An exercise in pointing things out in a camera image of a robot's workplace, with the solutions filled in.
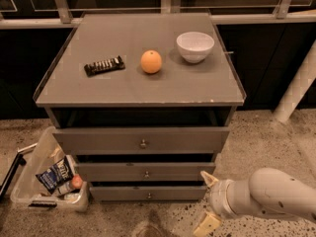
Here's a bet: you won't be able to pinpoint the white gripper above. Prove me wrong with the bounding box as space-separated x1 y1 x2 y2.
194 171 238 237

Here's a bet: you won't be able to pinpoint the grey bottom drawer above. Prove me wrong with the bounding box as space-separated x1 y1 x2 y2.
90 186 206 201

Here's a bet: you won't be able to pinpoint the grey drawer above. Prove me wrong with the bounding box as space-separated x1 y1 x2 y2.
75 162 215 182
53 127 229 155
90 186 206 201

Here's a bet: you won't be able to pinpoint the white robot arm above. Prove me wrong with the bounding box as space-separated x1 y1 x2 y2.
194 168 316 237

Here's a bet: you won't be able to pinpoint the grey top drawer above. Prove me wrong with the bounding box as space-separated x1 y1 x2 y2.
53 127 229 155

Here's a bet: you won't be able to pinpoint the grey drawer cabinet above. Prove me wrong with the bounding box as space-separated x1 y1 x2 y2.
35 14 245 190

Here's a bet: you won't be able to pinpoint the grey middle drawer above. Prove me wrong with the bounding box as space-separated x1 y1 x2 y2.
75 162 215 182

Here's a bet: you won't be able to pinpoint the red apple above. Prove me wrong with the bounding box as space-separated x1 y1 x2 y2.
71 175 83 190

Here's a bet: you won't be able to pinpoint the orange fruit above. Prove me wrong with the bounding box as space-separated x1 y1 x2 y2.
140 50 162 74

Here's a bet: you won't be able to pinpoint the blue chip bag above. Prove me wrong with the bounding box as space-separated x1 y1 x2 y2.
36 157 74 194

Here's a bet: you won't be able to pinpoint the white ceramic bowl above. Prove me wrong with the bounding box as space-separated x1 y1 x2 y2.
176 32 215 63

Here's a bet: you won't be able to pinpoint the black snack bar wrapper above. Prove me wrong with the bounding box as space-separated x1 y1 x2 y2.
84 56 125 77

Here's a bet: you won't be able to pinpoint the clear plastic bin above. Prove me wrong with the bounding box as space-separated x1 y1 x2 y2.
10 126 89 211

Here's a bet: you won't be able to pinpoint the white diagonal post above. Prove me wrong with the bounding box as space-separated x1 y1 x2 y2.
273 40 316 122

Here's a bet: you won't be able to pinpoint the metal railing frame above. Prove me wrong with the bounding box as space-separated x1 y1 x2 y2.
0 0 316 29

